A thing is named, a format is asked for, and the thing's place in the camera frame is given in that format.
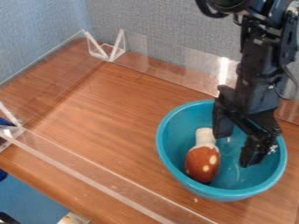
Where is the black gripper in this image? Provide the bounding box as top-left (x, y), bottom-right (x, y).
top-left (212, 69), bottom-right (286, 168)

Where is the brown toy mushroom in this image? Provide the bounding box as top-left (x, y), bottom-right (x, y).
top-left (184, 128), bottom-right (220, 184)

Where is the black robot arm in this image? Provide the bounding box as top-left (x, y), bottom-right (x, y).
top-left (194, 0), bottom-right (299, 167)

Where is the clear acrylic back barrier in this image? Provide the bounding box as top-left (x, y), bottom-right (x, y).
top-left (112, 31), bottom-right (299, 126)

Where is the clear acrylic barrier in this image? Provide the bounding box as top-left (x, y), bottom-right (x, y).
top-left (112, 31), bottom-right (299, 126)
top-left (0, 102), bottom-right (217, 224)

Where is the clear acrylic front barrier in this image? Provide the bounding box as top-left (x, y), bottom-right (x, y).
top-left (0, 102), bottom-right (217, 224)

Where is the blue object at left edge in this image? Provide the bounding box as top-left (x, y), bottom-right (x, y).
top-left (0, 116), bottom-right (16, 182)

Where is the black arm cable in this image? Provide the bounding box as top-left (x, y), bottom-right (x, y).
top-left (272, 66), bottom-right (299, 102)

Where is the clear acrylic corner bracket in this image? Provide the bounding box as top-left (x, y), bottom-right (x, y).
top-left (82, 29), bottom-right (126, 62)

